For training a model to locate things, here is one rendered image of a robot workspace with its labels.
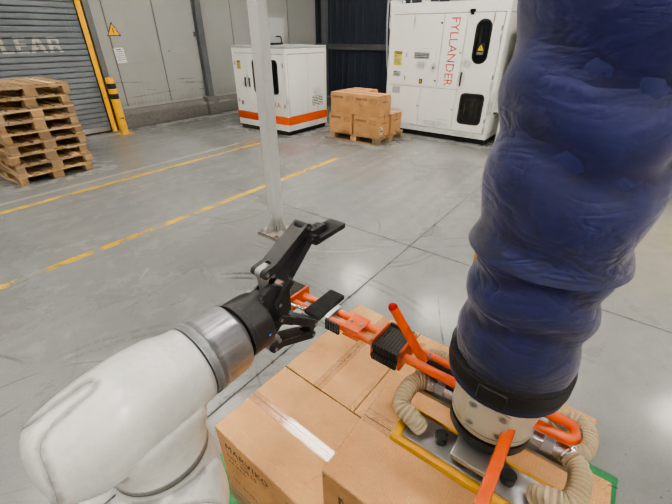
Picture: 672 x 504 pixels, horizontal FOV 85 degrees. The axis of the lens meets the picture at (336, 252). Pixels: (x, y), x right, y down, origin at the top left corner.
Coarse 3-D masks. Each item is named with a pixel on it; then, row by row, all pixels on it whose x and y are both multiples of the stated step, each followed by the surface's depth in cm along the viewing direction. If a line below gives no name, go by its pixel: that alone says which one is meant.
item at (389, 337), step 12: (384, 324) 93; (396, 324) 94; (384, 336) 91; (396, 336) 91; (372, 348) 89; (384, 348) 87; (396, 348) 88; (408, 348) 88; (384, 360) 88; (396, 360) 87
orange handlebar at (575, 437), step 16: (304, 304) 103; (336, 320) 98; (352, 320) 97; (368, 320) 97; (352, 336) 96; (368, 336) 92; (416, 368) 85; (432, 368) 84; (448, 368) 85; (448, 384) 81; (560, 416) 73; (512, 432) 70; (544, 432) 71; (560, 432) 70; (576, 432) 70; (496, 448) 67; (496, 464) 65; (496, 480) 63; (480, 496) 60
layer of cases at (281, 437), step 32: (384, 320) 202; (320, 352) 182; (352, 352) 182; (448, 352) 182; (288, 384) 165; (320, 384) 165; (352, 384) 165; (384, 384) 165; (256, 416) 152; (288, 416) 152; (320, 416) 152; (352, 416) 152; (224, 448) 152; (256, 448) 140; (288, 448) 140; (320, 448) 140; (256, 480) 141; (288, 480) 130; (320, 480) 130
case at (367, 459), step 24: (384, 408) 109; (432, 408) 109; (360, 432) 102; (384, 432) 102; (336, 456) 97; (360, 456) 97; (384, 456) 97; (408, 456) 97; (528, 456) 97; (336, 480) 91; (360, 480) 91; (384, 480) 91; (408, 480) 91; (432, 480) 91; (552, 480) 91; (600, 480) 91
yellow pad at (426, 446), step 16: (400, 432) 83; (432, 432) 82; (448, 432) 82; (416, 448) 80; (432, 448) 79; (448, 448) 79; (432, 464) 78; (448, 464) 77; (512, 464) 77; (464, 480) 74; (480, 480) 74; (512, 480) 71; (528, 480) 74; (496, 496) 71; (512, 496) 71
